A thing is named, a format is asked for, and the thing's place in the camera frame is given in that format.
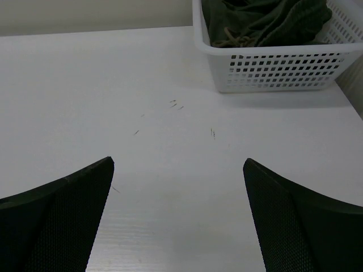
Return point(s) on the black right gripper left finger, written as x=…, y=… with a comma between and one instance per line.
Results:
x=53, y=227

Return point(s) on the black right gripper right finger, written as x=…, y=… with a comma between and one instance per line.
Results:
x=299, y=229

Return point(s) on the dark green shorts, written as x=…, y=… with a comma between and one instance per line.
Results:
x=245, y=24

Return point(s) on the white plastic basket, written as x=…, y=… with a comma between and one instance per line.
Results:
x=303, y=67

